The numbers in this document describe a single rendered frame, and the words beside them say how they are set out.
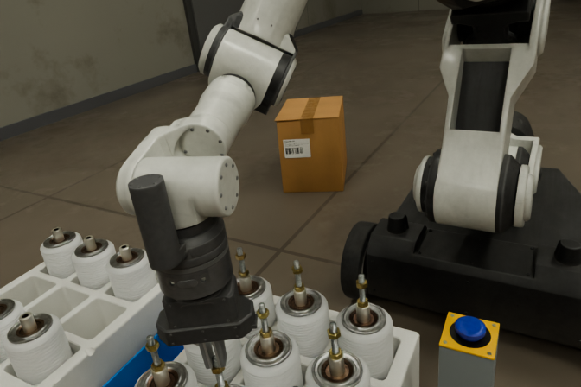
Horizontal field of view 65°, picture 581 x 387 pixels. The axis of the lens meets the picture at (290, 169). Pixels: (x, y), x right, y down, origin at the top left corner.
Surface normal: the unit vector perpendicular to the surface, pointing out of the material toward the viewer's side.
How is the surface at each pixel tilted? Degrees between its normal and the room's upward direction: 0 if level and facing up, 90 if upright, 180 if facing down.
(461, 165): 49
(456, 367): 90
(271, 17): 76
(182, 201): 90
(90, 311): 90
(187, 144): 102
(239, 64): 80
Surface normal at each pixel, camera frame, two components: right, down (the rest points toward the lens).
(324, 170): -0.18, 0.40
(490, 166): -0.44, -0.31
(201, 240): 0.37, -0.47
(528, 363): -0.11, -0.91
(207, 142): -0.19, 0.59
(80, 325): 0.87, 0.11
